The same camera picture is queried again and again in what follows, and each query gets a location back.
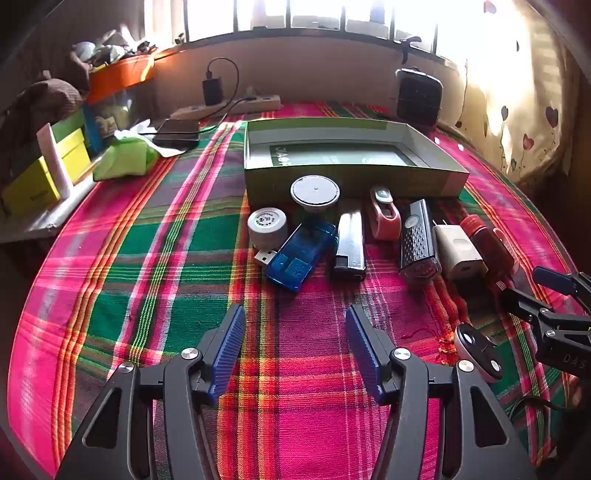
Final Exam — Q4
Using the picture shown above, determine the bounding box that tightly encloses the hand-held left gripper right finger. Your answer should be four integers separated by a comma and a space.
344, 305, 539, 480

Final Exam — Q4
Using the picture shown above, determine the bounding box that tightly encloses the silver black lighter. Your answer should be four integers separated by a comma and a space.
331, 211, 367, 282

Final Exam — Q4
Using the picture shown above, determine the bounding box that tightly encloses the brown bottle red cap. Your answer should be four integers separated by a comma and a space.
460, 215, 515, 283

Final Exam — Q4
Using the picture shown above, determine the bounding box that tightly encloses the black charging cable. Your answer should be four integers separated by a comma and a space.
139, 57, 241, 139

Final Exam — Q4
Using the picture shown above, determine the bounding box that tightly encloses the black strap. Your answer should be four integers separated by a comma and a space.
394, 37, 423, 65

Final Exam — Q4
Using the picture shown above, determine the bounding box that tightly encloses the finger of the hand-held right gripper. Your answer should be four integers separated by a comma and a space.
532, 266, 591, 302
501, 287, 591, 326

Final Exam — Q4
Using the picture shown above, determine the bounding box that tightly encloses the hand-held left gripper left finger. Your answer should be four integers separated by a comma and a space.
55, 303, 247, 480

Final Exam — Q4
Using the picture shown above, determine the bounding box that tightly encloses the black textured flashlight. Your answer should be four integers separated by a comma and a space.
399, 199, 441, 283

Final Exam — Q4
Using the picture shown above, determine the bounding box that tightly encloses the pink nail clipper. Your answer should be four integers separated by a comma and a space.
368, 185, 401, 241

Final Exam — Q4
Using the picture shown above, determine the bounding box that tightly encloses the orange box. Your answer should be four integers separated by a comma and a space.
88, 54, 155, 104

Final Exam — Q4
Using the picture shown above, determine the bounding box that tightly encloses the green flat box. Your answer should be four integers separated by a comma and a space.
46, 108, 88, 141

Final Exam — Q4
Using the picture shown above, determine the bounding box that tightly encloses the blue transparent usb tester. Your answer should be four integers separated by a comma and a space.
255, 222, 337, 292

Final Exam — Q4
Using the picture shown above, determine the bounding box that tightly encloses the black power adapter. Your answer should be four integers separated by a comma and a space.
202, 78, 223, 107

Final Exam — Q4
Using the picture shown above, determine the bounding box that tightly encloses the thin black cable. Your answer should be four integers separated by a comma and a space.
505, 396, 568, 421

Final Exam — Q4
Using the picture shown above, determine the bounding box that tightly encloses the white power strip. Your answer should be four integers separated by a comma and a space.
171, 95, 282, 120

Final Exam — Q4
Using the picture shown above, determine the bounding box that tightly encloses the green cardboard box tray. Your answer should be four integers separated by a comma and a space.
243, 117, 470, 207

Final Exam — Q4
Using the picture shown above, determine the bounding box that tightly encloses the clear plastic storage box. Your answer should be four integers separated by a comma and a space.
92, 88, 155, 139

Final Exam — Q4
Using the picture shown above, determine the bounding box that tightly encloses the window grille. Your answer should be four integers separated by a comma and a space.
143, 0, 462, 51

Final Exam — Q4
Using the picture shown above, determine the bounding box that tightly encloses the pink carabiner clip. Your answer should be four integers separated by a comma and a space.
492, 227, 517, 266

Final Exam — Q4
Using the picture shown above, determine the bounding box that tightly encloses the white charger plug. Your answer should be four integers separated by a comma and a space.
431, 218, 486, 281

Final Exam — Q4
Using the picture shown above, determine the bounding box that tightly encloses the grey black small heater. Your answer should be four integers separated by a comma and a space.
396, 67, 443, 127

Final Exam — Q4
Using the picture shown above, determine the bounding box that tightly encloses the pile of clutter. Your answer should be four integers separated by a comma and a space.
69, 30, 153, 70

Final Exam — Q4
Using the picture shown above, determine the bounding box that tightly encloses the white shelf board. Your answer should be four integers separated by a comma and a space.
0, 178, 98, 243

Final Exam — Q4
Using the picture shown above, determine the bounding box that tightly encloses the small white round cap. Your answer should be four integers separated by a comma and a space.
247, 208, 288, 248

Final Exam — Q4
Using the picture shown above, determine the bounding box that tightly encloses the green suction cup white top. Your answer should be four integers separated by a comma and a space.
290, 176, 341, 215

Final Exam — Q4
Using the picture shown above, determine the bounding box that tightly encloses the brown checked cloth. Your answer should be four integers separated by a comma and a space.
0, 78, 84, 153

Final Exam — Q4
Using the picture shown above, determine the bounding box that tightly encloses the green tissue pack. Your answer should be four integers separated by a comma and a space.
93, 137, 160, 182

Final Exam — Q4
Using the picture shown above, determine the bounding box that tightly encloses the cream heart print curtain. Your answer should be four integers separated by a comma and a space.
455, 0, 583, 185

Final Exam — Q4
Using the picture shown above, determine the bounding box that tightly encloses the yellow cardboard box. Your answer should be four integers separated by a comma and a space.
0, 128, 90, 217

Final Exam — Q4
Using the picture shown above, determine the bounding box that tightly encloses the black smartphone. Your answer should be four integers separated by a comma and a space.
152, 119, 201, 151

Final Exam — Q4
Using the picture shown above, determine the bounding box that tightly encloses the white tube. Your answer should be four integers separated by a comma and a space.
37, 124, 73, 199

